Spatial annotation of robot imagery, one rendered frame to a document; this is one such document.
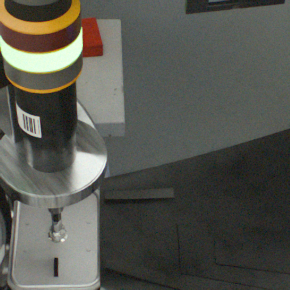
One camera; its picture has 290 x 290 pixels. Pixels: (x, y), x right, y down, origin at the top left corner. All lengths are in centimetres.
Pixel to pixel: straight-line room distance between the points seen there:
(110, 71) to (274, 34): 34
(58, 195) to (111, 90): 67
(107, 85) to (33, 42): 74
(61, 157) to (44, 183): 2
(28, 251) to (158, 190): 10
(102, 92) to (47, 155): 67
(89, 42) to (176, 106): 33
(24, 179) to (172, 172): 15
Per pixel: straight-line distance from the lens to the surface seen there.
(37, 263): 53
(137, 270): 51
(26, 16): 38
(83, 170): 46
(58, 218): 52
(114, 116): 107
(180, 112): 144
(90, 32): 118
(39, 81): 40
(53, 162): 45
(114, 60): 116
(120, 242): 53
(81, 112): 70
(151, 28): 130
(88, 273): 52
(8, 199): 58
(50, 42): 38
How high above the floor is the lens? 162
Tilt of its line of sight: 47 degrees down
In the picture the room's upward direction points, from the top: 3 degrees clockwise
